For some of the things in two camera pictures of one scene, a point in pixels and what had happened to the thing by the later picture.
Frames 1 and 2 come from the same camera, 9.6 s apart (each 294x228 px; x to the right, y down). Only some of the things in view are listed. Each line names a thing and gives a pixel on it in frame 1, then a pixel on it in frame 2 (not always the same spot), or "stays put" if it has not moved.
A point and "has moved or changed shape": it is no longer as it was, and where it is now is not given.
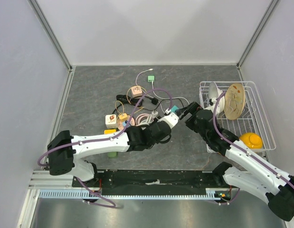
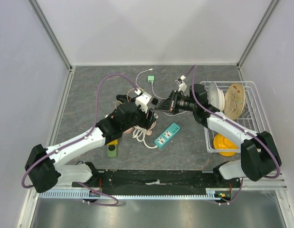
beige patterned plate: x=234 y=101 stays put
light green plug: x=150 y=78 stays put
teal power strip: x=174 y=108 has moved or changed shape
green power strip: x=113 y=154 stays put
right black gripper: x=192 y=108 → x=170 y=104
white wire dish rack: x=238 y=109 stays put
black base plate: x=124 y=182 stays put
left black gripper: x=152 y=124 → x=146 y=123
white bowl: x=214 y=92 stays put
